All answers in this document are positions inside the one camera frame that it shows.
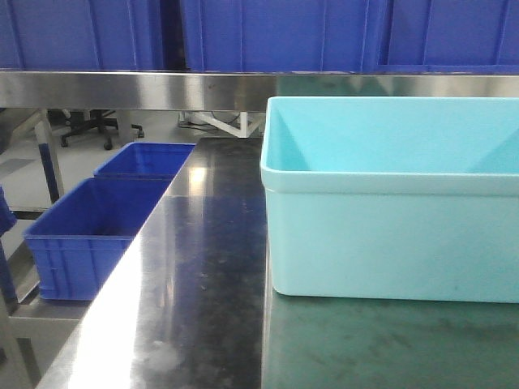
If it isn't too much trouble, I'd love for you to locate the middle blue shelf crate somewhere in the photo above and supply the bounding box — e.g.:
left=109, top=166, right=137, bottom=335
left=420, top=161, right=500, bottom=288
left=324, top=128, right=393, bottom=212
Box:
left=180, top=1, right=387, bottom=73

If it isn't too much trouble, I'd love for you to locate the light cyan plastic bin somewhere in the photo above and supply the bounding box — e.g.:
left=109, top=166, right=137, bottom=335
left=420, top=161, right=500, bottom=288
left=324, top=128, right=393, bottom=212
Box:
left=260, top=96, right=518, bottom=303

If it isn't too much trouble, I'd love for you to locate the black office chair base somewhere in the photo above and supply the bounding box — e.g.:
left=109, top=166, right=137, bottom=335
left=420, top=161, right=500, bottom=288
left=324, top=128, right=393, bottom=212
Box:
left=60, top=109, right=119, bottom=151

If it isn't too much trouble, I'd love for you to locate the left blue shelf crate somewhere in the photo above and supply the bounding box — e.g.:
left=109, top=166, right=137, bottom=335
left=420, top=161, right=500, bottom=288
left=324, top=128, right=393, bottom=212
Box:
left=1, top=1, right=165, bottom=71

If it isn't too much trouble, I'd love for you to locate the near blue floor crate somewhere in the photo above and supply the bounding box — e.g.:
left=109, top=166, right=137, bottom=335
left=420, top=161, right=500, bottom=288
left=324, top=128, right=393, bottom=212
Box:
left=24, top=177, right=169, bottom=301

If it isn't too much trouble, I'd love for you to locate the right blue shelf crate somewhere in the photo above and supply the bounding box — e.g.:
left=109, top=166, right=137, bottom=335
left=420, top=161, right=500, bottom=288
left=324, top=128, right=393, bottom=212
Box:
left=377, top=1, right=518, bottom=74

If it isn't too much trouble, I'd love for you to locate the white metal frame bracket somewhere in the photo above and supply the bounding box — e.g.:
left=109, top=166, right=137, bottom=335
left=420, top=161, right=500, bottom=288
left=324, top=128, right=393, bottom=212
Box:
left=178, top=111, right=265, bottom=139

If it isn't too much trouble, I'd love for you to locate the blue floor crate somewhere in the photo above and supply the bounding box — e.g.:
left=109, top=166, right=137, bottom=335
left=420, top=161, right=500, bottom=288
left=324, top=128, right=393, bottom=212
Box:
left=24, top=177, right=169, bottom=301
left=93, top=142, right=195, bottom=180

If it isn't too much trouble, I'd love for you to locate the far blue floor crate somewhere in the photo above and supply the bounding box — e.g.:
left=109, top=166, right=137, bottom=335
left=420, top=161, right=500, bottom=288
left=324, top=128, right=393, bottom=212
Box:
left=93, top=142, right=195, bottom=180

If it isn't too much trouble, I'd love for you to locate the blue shelf crate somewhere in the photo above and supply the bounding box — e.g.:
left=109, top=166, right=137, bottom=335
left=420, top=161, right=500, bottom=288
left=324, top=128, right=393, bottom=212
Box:
left=180, top=1, right=387, bottom=73
left=377, top=1, right=518, bottom=74
left=1, top=1, right=165, bottom=71

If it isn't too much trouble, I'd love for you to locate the stainless steel shelf rail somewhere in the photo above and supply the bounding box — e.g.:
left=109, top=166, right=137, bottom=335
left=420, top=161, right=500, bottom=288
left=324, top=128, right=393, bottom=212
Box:
left=1, top=70, right=518, bottom=112

